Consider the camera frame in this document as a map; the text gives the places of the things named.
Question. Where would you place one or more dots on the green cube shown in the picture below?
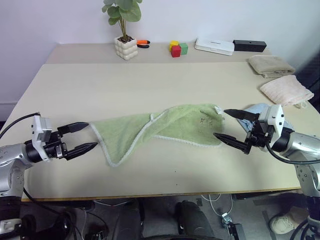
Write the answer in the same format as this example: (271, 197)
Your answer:
(184, 48)

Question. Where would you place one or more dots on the folded beige towel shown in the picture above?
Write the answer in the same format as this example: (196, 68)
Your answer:
(270, 64)

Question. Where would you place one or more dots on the dark rounded shape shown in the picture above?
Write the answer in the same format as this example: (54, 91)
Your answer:
(192, 220)

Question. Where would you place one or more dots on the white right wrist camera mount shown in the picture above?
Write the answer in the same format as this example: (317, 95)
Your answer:
(275, 117)

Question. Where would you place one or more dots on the green towel with white trim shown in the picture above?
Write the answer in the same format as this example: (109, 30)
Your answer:
(175, 122)

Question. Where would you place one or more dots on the long black box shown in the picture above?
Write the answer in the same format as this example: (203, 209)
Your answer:
(250, 45)

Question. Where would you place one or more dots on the folded pink towel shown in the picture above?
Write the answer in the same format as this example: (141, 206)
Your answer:
(285, 90)

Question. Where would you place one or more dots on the red cube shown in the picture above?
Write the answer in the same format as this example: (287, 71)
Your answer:
(176, 51)

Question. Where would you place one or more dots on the white shoe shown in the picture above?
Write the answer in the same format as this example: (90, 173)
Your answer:
(282, 222)

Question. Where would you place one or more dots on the yellow cube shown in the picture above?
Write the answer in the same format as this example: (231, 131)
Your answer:
(173, 43)

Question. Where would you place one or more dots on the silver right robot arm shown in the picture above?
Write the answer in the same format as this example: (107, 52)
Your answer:
(300, 142)

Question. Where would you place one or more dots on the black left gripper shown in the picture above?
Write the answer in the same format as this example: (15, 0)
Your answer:
(53, 147)

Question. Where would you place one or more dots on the flat white box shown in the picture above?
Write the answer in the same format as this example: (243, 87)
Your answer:
(212, 46)

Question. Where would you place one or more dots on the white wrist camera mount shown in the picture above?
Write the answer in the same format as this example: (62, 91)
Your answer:
(275, 117)
(37, 130)

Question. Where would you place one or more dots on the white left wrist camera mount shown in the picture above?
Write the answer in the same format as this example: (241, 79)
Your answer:
(37, 130)

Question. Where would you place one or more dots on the dark mesh chair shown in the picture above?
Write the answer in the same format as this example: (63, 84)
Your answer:
(311, 75)

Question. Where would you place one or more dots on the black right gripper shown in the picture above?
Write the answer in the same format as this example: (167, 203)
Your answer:
(260, 135)

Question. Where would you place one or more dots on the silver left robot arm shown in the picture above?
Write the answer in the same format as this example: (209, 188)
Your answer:
(10, 155)

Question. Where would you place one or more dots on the green plant in white pot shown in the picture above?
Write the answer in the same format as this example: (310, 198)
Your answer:
(126, 48)

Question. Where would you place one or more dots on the orange and black pliers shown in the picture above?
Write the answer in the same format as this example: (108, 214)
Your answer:
(142, 42)

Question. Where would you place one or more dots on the small metal bracket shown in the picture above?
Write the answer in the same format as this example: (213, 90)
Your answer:
(228, 221)

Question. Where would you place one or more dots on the light blue cloth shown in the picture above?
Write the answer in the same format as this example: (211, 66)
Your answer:
(255, 108)

